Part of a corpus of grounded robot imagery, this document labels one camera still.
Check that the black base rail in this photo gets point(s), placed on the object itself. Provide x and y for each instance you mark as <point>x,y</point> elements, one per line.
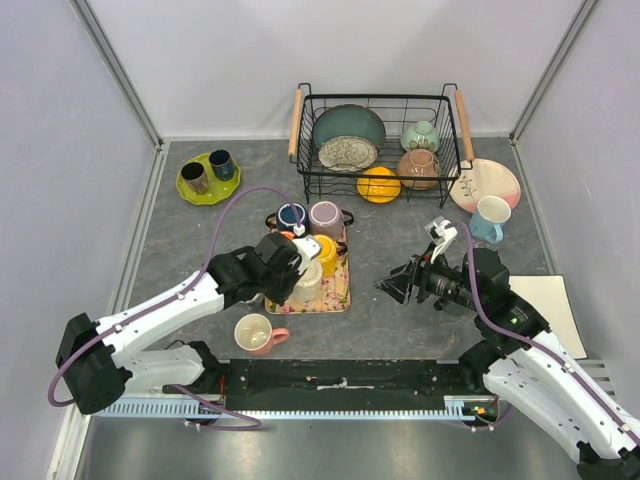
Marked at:
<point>262,383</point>

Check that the dark blue mug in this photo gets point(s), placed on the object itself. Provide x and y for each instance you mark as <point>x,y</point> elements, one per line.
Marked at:
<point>292,217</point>

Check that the floral placemat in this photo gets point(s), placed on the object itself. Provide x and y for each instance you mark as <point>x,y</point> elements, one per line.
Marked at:
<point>334,296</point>

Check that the white square board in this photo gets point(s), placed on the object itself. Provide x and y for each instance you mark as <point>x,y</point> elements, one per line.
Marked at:
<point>548,295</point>

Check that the yellow mug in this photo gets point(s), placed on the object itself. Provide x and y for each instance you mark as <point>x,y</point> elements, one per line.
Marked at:
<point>331,250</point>

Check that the green scalloped plate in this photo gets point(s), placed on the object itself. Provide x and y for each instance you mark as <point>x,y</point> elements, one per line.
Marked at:
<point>218,190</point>

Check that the light blue cable duct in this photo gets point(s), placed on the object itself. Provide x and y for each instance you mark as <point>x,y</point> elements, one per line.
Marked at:
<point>447,408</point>

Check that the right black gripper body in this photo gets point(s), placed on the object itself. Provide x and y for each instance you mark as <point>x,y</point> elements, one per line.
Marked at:
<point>442,280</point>

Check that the pink mug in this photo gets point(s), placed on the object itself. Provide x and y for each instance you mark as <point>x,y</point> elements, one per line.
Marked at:
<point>255,334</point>

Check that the black wire dish rack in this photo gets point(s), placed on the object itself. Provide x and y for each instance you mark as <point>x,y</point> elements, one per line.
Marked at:
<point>397,111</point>

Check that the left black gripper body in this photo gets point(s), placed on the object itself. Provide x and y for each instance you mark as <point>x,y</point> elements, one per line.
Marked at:
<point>278,285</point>

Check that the mint green bowl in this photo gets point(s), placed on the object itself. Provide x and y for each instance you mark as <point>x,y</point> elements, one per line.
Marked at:
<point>420,135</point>

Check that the beige mug dark handle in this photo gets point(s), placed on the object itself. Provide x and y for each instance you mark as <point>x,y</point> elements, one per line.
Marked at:
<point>309,285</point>

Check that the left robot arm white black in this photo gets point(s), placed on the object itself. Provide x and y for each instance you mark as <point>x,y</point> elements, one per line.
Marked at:
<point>101,360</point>

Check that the yellow bowl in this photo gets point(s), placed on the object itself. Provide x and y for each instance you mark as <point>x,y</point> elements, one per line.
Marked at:
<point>379,185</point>

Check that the brown pink bowl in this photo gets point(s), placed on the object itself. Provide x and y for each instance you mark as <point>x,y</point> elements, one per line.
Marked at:
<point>419,169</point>

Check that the teal plate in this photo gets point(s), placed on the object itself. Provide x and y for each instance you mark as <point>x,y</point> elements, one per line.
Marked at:
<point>349,120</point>

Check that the pink floral plate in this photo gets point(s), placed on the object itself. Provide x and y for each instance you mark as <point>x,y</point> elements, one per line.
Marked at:
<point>480,178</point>

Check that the dark blue tumbler cup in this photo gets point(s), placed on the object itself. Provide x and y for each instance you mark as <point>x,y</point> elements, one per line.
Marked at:
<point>222,165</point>

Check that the orange mug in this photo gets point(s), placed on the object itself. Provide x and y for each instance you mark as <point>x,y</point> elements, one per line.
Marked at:
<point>288,234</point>

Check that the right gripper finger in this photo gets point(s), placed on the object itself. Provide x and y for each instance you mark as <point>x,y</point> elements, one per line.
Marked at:
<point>409,273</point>
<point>399,290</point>

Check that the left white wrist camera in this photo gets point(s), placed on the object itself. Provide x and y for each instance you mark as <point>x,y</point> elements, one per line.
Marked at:
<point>309,248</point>

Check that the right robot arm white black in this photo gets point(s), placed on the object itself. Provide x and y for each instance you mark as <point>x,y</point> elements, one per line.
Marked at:
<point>522,361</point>

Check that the speckled beige plate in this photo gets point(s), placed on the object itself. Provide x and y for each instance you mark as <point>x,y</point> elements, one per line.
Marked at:
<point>347,154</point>

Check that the purple mug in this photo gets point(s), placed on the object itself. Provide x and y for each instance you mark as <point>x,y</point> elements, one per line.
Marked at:
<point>329,219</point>

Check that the brown tumbler cup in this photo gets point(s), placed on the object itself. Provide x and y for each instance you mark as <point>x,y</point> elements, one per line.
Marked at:
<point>194,175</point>

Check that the light blue mug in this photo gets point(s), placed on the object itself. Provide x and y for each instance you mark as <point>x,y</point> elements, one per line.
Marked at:
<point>489,218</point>

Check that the dark green mug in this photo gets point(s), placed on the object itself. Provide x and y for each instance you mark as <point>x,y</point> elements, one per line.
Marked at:
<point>451,308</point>

